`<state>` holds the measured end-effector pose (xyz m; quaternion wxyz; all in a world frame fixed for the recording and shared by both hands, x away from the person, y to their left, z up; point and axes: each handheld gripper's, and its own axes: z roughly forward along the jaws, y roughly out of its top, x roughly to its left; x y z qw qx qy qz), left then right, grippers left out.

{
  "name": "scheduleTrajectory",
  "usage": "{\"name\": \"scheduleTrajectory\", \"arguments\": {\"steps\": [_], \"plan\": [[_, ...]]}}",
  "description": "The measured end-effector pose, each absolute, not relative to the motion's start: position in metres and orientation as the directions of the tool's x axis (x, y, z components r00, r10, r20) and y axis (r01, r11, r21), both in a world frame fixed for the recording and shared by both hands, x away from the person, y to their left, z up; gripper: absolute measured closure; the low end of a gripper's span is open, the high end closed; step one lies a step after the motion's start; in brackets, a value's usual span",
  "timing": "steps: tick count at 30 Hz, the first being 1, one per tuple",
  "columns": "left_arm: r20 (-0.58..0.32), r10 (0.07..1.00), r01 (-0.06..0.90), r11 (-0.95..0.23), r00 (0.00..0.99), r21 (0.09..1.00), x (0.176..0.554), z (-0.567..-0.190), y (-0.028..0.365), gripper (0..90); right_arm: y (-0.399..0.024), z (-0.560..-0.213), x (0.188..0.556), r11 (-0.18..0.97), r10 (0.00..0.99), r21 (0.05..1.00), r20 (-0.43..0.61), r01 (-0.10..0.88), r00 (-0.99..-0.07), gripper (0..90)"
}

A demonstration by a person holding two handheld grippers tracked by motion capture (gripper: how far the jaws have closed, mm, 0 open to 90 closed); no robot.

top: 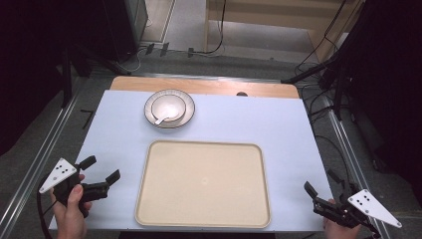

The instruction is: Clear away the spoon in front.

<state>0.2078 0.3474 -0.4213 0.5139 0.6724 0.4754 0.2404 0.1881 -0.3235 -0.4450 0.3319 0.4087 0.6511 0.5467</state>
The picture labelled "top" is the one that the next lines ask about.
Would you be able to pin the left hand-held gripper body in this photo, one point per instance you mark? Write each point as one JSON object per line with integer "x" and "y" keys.
{"x": 61, "y": 172}

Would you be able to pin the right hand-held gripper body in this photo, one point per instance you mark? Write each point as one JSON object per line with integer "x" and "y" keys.
{"x": 371, "y": 205}

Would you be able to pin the person's right hand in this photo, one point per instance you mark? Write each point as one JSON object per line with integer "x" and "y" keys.
{"x": 340, "y": 232}

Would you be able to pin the person's left hand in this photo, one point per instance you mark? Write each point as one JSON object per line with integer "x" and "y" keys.
{"x": 70, "y": 219}

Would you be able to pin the pale blue table mat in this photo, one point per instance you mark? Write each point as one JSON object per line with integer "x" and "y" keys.
{"x": 285, "y": 139}

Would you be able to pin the white ceramic spoon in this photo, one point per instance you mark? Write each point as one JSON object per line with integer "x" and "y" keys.
{"x": 163, "y": 119}

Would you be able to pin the black metal stand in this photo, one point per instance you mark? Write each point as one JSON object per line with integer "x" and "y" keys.
{"x": 339, "y": 86}
{"x": 67, "y": 79}

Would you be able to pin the beige plastic tray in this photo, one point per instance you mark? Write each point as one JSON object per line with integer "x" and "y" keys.
{"x": 203, "y": 186}

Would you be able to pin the white bowl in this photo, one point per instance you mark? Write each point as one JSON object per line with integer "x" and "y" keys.
{"x": 170, "y": 104}

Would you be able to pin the white plate with dark rim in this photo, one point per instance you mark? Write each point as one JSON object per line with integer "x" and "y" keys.
{"x": 190, "y": 111}

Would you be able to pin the small black plug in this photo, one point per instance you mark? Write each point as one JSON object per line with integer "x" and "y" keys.
{"x": 165, "y": 49}
{"x": 190, "y": 52}
{"x": 149, "y": 48}

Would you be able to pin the wooden table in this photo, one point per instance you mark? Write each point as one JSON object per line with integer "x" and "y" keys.
{"x": 205, "y": 85}

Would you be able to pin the dark cabinet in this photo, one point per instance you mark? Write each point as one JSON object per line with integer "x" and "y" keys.
{"x": 124, "y": 26}

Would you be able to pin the light wooden cabinet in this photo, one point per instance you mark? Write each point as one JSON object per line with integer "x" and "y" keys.
{"x": 275, "y": 13}

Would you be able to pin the aluminium floor rail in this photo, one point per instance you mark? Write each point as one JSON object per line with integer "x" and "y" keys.
{"x": 348, "y": 149}
{"x": 36, "y": 159}

